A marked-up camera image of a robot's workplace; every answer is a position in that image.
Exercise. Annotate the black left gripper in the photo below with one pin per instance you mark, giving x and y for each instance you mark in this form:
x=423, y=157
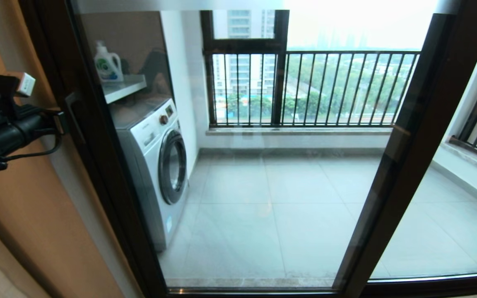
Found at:
x=23, y=132

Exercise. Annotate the dark framed sliding glass door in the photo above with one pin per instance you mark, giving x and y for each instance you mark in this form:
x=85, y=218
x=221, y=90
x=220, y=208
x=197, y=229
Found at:
x=449, y=287

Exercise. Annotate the white detergent bottle green label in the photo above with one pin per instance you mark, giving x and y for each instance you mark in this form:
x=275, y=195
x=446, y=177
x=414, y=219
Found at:
x=108, y=65

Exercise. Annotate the white front-load washing machine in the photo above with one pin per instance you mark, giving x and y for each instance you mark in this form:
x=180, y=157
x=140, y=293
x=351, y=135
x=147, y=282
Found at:
x=153, y=165

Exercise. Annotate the grey high-rise building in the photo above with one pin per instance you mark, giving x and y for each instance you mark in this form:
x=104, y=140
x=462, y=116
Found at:
x=242, y=25

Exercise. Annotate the grey stone window sill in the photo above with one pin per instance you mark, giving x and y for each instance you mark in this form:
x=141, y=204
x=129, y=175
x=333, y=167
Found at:
x=298, y=131
x=470, y=163

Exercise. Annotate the long black balcony railing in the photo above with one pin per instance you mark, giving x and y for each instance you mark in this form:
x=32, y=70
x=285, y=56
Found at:
x=346, y=52

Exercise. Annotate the dark brown fixed glass door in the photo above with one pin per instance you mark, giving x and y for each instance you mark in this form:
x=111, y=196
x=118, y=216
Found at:
x=454, y=215

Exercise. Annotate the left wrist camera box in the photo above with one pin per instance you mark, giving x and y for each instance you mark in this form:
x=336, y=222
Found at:
x=26, y=84

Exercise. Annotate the white wall shelf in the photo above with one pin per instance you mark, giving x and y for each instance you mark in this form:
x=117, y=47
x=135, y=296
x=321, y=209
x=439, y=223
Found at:
x=123, y=89

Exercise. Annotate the dark window frame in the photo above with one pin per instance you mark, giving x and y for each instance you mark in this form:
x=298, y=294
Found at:
x=280, y=82

